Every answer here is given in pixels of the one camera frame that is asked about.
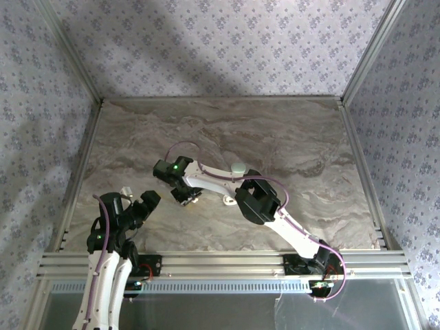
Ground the aluminium frame post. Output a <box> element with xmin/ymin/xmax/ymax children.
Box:
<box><xmin>34</xmin><ymin>0</ymin><xmax>105</xmax><ymax>106</ymax></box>
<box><xmin>342</xmin><ymin>0</ymin><xmax>408</xmax><ymax>107</ymax></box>

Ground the slotted grey cable duct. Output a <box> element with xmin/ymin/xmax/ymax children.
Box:
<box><xmin>47</xmin><ymin>278</ymin><xmax>316</xmax><ymax>297</ymax></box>

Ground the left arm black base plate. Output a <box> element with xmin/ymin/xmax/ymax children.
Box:
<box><xmin>131</xmin><ymin>254</ymin><xmax>162</xmax><ymax>278</ymax></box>

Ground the thin aluminium frame rail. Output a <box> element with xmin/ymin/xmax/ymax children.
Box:
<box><xmin>101</xmin><ymin>96</ymin><xmax>344</xmax><ymax>102</ymax></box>

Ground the wide grooved aluminium rail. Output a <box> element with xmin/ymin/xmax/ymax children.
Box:
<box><xmin>36</xmin><ymin>250</ymin><xmax>412</xmax><ymax>278</ymax></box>

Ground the left arm red wire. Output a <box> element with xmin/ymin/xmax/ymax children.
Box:
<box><xmin>138</xmin><ymin>263</ymin><xmax>155</xmax><ymax>281</ymax></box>

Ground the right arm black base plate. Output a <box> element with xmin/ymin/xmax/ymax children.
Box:
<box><xmin>283</xmin><ymin>253</ymin><xmax>324</xmax><ymax>276</ymax></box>

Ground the grey metal panel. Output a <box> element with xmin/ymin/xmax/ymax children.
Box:
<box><xmin>29</xmin><ymin>291</ymin><xmax>419</xmax><ymax>330</ymax></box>

